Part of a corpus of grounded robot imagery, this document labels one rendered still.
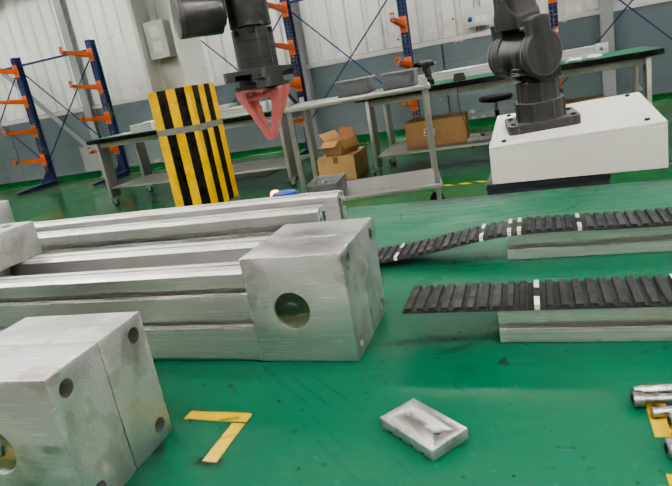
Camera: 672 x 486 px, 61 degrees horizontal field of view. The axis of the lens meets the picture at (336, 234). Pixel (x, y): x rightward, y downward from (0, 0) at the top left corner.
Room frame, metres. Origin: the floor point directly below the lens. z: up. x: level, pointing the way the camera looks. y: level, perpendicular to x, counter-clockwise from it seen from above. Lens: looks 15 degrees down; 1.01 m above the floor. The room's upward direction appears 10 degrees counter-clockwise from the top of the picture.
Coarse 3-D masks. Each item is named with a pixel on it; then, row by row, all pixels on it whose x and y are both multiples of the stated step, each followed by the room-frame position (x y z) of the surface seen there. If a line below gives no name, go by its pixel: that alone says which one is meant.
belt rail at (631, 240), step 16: (512, 240) 0.59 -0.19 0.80; (528, 240) 0.58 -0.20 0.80; (544, 240) 0.57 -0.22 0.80; (560, 240) 0.57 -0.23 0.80; (576, 240) 0.56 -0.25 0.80; (592, 240) 0.56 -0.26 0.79; (608, 240) 0.56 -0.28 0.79; (624, 240) 0.55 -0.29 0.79; (640, 240) 0.55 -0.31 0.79; (656, 240) 0.54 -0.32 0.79; (512, 256) 0.59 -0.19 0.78; (528, 256) 0.58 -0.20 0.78; (544, 256) 0.58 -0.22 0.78; (560, 256) 0.57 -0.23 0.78
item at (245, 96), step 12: (240, 84) 0.85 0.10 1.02; (252, 84) 0.84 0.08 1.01; (240, 96) 0.83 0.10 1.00; (252, 96) 0.83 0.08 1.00; (264, 96) 0.82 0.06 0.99; (276, 96) 0.81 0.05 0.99; (252, 108) 0.83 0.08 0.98; (276, 108) 0.82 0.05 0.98; (276, 120) 0.82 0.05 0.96; (264, 132) 0.84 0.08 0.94; (276, 132) 0.83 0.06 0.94
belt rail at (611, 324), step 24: (504, 312) 0.41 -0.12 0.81; (528, 312) 0.40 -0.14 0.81; (552, 312) 0.40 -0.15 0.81; (576, 312) 0.39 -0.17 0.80; (600, 312) 0.38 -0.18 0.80; (624, 312) 0.38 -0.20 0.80; (648, 312) 0.37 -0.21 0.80; (504, 336) 0.41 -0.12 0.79; (528, 336) 0.40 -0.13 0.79; (552, 336) 0.40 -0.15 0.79; (576, 336) 0.39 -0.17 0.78; (600, 336) 0.38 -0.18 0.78; (624, 336) 0.38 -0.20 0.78; (648, 336) 0.37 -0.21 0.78
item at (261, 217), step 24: (336, 192) 0.71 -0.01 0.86; (96, 216) 0.85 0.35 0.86; (120, 216) 0.82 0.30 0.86; (144, 216) 0.80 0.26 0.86; (168, 216) 0.79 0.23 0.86; (192, 216) 0.77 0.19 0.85; (216, 216) 0.70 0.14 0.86; (240, 216) 0.67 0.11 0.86; (264, 216) 0.66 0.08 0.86; (288, 216) 0.64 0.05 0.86; (312, 216) 0.63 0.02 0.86; (336, 216) 0.70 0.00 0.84; (48, 240) 0.77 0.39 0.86; (72, 240) 0.76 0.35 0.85; (96, 240) 0.74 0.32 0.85; (120, 240) 0.74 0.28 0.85; (144, 240) 0.73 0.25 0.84; (168, 240) 0.72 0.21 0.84; (192, 240) 0.69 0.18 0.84
